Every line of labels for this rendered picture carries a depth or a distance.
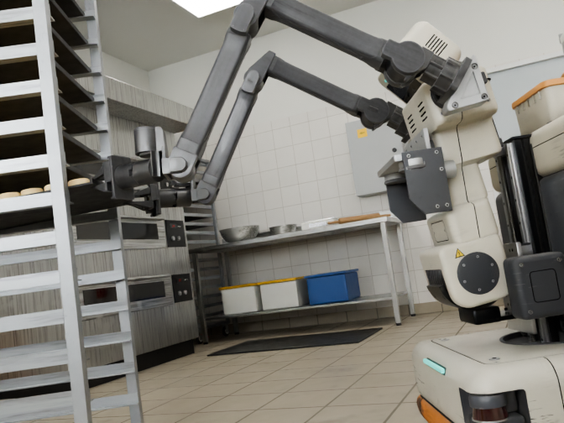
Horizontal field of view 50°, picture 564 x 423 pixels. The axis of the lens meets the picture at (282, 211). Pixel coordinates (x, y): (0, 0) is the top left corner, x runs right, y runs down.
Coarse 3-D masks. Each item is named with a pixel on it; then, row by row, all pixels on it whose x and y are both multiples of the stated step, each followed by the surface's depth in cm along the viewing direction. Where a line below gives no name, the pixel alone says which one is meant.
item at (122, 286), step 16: (96, 16) 187; (96, 32) 185; (96, 48) 185; (96, 64) 184; (96, 80) 184; (112, 208) 180; (112, 224) 179; (112, 256) 178; (128, 304) 178; (128, 320) 176; (128, 352) 175; (128, 384) 174
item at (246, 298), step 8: (224, 288) 554; (232, 288) 550; (240, 288) 548; (248, 288) 544; (256, 288) 545; (224, 296) 554; (232, 296) 551; (240, 296) 547; (248, 296) 544; (256, 296) 543; (224, 304) 554; (232, 304) 550; (240, 304) 547; (248, 304) 544; (256, 304) 541; (224, 312) 554; (232, 312) 550; (240, 312) 547; (248, 312) 545
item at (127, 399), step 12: (120, 396) 174; (132, 396) 174; (48, 408) 173; (60, 408) 173; (72, 408) 173; (96, 408) 173; (108, 408) 171; (0, 420) 173; (12, 420) 172; (24, 420) 170
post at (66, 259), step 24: (48, 0) 142; (48, 24) 140; (48, 48) 138; (48, 72) 138; (48, 96) 137; (48, 120) 136; (48, 144) 136; (72, 240) 136; (72, 264) 133; (72, 288) 132; (72, 312) 132; (72, 336) 131; (72, 360) 131; (72, 384) 130
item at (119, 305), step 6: (120, 300) 176; (126, 300) 176; (84, 306) 176; (90, 306) 176; (96, 306) 176; (102, 306) 176; (108, 306) 176; (114, 306) 176; (120, 306) 176; (126, 306) 176; (36, 312) 176; (42, 312) 176; (84, 312) 176; (90, 312) 176; (96, 312) 176; (102, 312) 174; (108, 312) 174; (0, 318) 176
